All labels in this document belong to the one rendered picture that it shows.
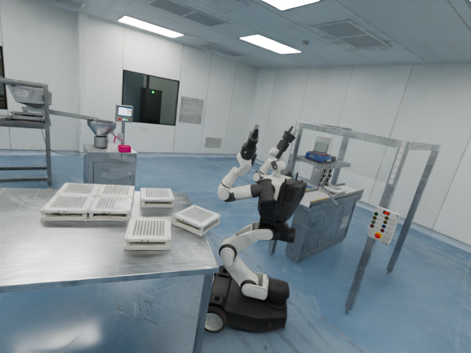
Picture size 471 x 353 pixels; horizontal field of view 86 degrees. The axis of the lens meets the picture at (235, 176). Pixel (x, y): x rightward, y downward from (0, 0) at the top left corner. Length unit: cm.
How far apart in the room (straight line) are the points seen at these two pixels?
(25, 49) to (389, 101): 700
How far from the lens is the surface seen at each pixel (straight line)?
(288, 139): 214
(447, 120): 569
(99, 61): 664
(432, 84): 586
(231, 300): 226
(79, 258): 152
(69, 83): 657
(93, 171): 396
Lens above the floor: 167
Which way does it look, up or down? 16 degrees down
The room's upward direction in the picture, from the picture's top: 10 degrees clockwise
